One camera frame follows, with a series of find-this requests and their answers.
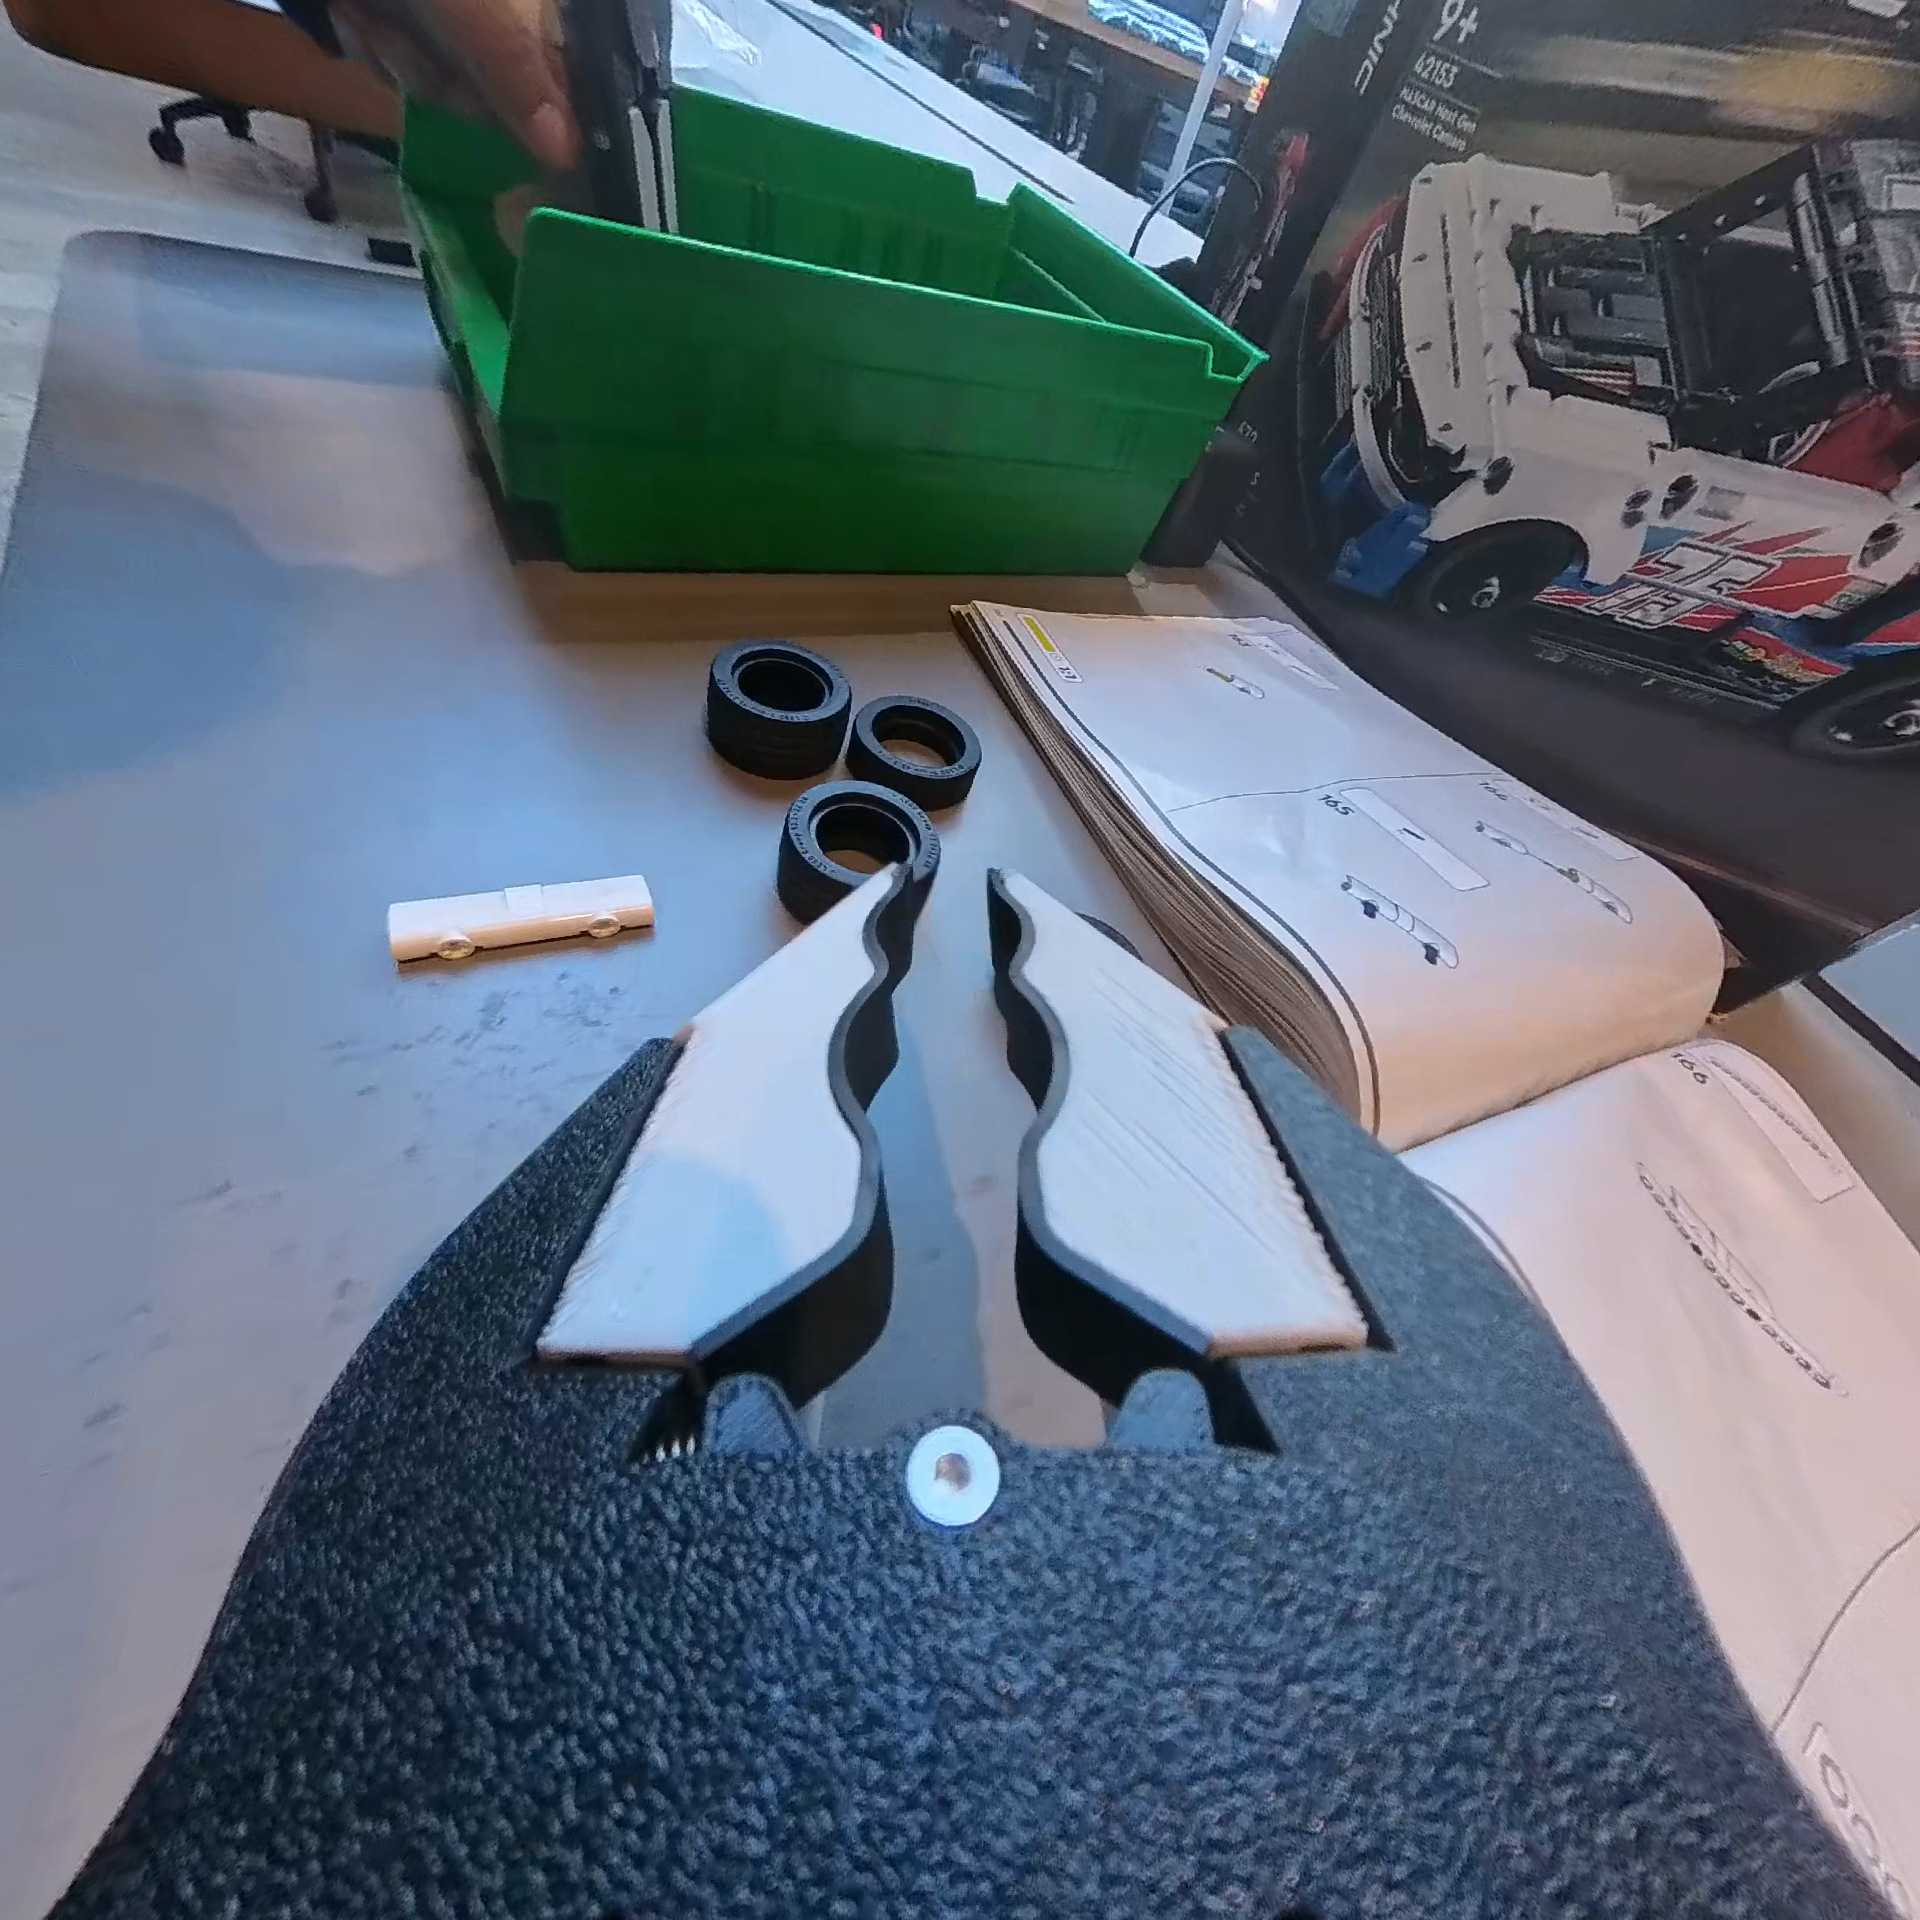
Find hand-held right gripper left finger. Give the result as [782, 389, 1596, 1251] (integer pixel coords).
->
[537, 866, 921, 1409]

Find open white instruction booklet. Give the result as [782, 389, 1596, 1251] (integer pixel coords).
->
[955, 601, 1920, 1920]

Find person's left hand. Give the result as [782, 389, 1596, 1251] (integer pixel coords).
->
[333, 0, 591, 171]

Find narrow black rubber tyre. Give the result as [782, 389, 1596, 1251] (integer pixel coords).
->
[844, 691, 983, 813]

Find white toy beam brick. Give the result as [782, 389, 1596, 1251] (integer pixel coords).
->
[388, 876, 657, 972]

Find green plastic bin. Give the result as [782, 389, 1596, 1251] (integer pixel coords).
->
[396, 81, 1270, 578]

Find black office chair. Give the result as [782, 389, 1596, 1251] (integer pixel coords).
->
[147, 87, 343, 224]

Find toy car box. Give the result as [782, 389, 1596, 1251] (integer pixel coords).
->
[1200, 0, 1920, 992]

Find grey desk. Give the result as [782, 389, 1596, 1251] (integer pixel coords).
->
[0, 229, 1739, 1920]

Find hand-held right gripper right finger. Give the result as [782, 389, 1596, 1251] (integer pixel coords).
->
[986, 867, 1371, 1403]

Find white table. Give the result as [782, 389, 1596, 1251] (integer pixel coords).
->
[661, 0, 1209, 270]

